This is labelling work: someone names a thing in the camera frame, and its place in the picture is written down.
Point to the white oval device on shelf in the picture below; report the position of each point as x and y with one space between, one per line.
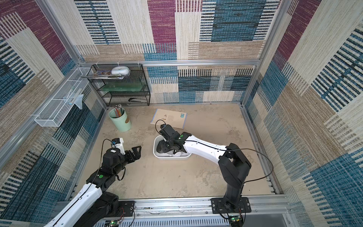
121 71

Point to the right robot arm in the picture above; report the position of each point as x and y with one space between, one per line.
233 164

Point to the white wire wall basket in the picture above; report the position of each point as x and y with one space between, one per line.
69 94

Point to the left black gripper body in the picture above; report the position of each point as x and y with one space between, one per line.
127 158

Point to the white plastic storage box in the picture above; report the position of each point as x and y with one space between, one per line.
169 155

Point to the beige open book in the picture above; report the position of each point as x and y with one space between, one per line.
173 118

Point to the black wire mesh shelf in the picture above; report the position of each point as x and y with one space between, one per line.
132 99

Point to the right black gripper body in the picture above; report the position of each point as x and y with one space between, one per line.
166 144

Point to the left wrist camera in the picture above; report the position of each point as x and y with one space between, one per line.
118 143

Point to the coloured pencils bunch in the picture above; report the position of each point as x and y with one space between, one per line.
119 111

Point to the mint green pencil cup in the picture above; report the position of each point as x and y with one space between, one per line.
123 123

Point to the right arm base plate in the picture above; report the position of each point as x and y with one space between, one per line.
220 205

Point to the green folder on shelf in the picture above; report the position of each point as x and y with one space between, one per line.
122 87

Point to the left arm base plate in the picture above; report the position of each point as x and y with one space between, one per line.
125 209

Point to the magazine on shelf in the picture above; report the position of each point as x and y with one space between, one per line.
104 75

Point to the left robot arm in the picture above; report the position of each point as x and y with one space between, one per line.
94 202

